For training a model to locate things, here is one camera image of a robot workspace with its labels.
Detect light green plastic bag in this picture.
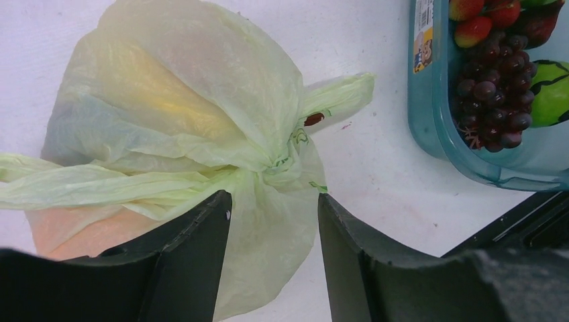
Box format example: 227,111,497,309
1,1,374,321

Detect dark red fake fruit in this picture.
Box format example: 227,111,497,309
513,0,566,49

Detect green striped fake melon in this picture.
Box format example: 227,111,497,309
531,60,568,127

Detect dark purple fake grapes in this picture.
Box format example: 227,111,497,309
451,32,537,153

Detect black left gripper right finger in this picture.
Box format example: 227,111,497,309
318,194,568,321

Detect red fake strawberry bunch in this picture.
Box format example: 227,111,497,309
448,0,521,49

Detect teal plastic tray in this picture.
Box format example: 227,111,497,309
407,1,568,192

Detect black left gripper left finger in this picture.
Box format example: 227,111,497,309
1,191,232,321

